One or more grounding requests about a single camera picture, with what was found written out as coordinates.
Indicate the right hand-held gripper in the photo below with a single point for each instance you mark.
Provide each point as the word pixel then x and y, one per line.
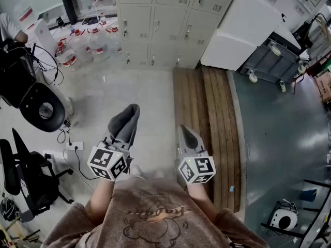
pixel 196 168

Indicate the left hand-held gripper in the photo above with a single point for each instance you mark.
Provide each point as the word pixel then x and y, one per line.
pixel 103 161

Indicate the grey purple cleaning cloth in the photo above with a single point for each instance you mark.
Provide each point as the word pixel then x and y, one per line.
pixel 124 123

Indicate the person's right forearm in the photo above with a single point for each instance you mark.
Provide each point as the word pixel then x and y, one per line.
pixel 200 200

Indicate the person's left forearm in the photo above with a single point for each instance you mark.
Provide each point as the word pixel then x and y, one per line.
pixel 99 198

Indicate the person's white left shoe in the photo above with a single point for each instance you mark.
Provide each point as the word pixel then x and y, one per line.
pixel 135 170

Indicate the wooden plank platform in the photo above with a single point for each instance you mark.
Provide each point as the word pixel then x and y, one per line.
pixel 219 112

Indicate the white power strip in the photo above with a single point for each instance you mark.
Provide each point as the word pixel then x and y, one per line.
pixel 77 145

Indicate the person's brown printed shirt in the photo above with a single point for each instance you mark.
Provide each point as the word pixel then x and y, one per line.
pixel 155 216

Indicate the black office chair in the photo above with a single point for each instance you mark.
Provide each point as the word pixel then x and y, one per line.
pixel 31 169

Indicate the black round machine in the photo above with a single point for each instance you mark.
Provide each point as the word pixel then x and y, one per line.
pixel 31 105

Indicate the grey wheeled cart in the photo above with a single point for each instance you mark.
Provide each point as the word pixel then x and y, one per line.
pixel 271 61

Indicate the white round device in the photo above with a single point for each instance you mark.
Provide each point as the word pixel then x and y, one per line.
pixel 284 219

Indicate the grey metal locker unit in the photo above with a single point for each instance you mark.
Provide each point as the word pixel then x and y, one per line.
pixel 137 17

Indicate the white carton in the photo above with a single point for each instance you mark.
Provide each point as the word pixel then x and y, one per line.
pixel 45 37

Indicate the large white box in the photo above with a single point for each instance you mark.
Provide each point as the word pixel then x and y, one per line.
pixel 243 30

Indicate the blue box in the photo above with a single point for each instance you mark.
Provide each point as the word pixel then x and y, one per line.
pixel 309 195

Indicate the brown cardboard box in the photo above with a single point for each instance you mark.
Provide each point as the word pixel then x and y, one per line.
pixel 324 86

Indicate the cluttered metal shelf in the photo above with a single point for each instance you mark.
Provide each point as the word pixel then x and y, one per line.
pixel 315 37

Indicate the black metal frame table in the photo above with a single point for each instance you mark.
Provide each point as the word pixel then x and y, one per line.
pixel 318 216

